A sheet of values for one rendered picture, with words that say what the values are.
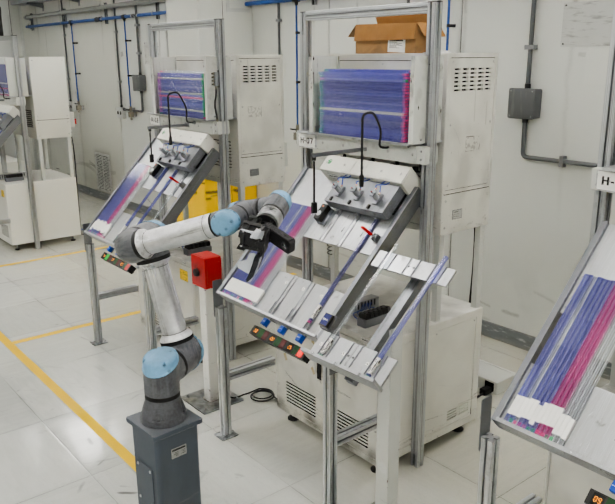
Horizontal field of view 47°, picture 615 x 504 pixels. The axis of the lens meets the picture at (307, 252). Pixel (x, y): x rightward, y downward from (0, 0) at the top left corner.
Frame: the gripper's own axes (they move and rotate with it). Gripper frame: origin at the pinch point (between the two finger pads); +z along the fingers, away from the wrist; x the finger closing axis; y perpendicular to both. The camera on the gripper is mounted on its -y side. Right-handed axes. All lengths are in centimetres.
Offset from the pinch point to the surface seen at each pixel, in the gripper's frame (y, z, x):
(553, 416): -89, 3, -22
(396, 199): -30, -90, -21
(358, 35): 8, -170, 12
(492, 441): -77, 1, -40
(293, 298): -1, -63, -61
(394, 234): -33, -80, -31
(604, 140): -88, -64, 30
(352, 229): -16, -87, -38
